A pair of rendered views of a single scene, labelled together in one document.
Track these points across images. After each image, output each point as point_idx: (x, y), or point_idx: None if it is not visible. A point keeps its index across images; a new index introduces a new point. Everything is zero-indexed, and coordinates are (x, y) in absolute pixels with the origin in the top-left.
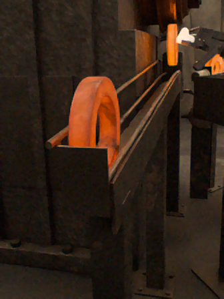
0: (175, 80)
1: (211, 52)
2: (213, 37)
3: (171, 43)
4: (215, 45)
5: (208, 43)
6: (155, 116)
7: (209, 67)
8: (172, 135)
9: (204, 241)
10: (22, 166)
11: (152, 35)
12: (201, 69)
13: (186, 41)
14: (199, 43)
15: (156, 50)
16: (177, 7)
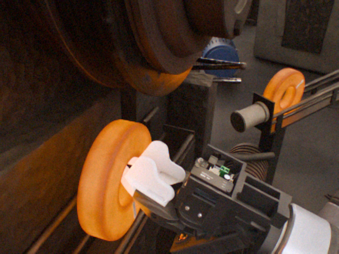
0: (132, 248)
1: (221, 241)
2: (232, 208)
3: (89, 217)
4: (235, 229)
5: (212, 229)
6: None
7: (269, 103)
8: (164, 250)
9: None
10: None
11: (88, 111)
12: (256, 100)
13: (146, 200)
14: (184, 217)
15: (133, 103)
16: (147, 60)
